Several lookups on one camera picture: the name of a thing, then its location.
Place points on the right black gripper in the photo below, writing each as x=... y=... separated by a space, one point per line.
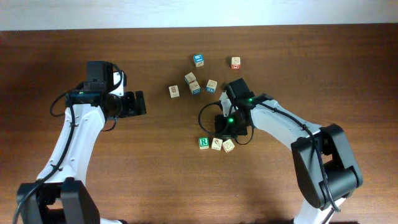
x=224 y=125

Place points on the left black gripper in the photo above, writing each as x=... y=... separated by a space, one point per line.
x=129 y=108

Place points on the wooden block green N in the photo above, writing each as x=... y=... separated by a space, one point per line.
x=228 y=145

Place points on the wooden block blue K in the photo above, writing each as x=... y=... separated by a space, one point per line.
x=217 y=144

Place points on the wooden block green R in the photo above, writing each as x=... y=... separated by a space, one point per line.
x=203 y=143

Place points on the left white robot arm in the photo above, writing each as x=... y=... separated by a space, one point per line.
x=59 y=194

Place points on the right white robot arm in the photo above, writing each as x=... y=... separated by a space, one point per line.
x=325 y=167

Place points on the wooden block green B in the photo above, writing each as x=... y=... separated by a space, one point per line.
x=174 y=92

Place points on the wooden block blue F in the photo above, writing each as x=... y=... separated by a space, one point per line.
x=211 y=86

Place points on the wooden block blue D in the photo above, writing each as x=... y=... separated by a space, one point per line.
x=194 y=88

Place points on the plain wooden block I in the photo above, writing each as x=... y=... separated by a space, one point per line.
x=190 y=78

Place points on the wooden block red E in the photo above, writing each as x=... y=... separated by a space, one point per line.
x=236 y=63

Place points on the wooden block blue top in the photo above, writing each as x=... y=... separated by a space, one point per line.
x=198 y=60

